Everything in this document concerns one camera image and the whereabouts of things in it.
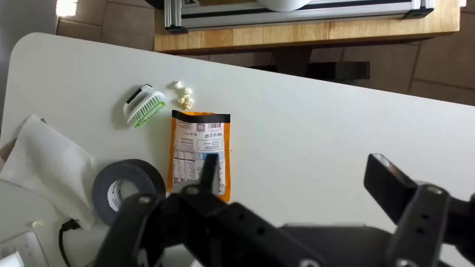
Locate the black tape roll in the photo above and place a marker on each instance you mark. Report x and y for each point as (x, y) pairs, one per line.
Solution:
(142, 171)

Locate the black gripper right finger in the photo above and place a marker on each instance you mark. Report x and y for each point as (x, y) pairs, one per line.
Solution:
(420, 222)

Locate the wooden table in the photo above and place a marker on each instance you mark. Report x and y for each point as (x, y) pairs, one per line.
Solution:
(297, 37)

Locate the popcorn pieces pile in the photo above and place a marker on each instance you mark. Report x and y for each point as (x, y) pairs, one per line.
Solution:
(185, 101)

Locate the aluminium frame rail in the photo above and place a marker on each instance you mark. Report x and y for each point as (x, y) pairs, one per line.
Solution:
(237, 18)

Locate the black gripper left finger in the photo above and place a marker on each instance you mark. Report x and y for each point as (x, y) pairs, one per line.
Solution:
(148, 231)

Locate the orange white snack pouch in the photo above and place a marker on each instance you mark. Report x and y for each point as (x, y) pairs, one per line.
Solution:
(193, 142)

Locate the green white brush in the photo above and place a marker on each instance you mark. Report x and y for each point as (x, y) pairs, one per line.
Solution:
(142, 105)

